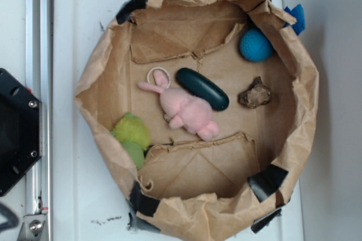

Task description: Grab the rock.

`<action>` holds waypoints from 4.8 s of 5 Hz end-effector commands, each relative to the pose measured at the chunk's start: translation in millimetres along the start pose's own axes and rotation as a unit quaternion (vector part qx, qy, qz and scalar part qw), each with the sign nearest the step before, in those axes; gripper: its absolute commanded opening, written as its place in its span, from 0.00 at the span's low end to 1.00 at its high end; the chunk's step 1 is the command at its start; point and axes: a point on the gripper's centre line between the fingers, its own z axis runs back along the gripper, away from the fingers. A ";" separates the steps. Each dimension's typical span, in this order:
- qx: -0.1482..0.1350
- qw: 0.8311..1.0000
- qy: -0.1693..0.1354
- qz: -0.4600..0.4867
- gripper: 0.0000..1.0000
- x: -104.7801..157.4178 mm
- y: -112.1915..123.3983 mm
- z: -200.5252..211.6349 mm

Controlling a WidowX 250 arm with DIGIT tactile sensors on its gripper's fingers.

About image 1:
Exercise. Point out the brown rock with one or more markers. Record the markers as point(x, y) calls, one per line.
point(256, 95)

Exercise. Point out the pink plush bunny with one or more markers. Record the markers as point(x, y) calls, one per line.
point(182, 110)

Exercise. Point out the brown paper bag bin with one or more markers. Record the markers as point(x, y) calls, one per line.
point(203, 186)

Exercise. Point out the dark green oblong pickle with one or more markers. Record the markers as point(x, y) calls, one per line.
point(202, 87)

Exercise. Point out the yellow-green plush toy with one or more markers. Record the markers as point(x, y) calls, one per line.
point(134, 137)

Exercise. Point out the blue dimpled ball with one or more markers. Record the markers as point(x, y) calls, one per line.
point(254, 46)

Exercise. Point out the black tape bottom left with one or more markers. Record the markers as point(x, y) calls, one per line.
point(142, 203)

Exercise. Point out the black tape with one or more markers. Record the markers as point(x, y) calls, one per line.
point(267, 182)
point(142, 203)
point(129, 7)

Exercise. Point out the black tape top left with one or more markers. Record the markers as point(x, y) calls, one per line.
point(129, 7)

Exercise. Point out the black tape bottom right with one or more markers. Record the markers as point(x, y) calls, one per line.
point(267, 182)

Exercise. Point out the white plastic tray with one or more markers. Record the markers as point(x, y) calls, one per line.
point(86, 204)

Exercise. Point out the blue tape piece right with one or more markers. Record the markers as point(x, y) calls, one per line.
point(298, 13)

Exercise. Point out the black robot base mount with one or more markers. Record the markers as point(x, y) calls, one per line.
point(20, 131)

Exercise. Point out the aluminium extrusion rail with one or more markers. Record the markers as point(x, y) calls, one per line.
point(39, 79)

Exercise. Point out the metal corner bracket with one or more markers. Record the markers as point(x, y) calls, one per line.
point(34, 228)

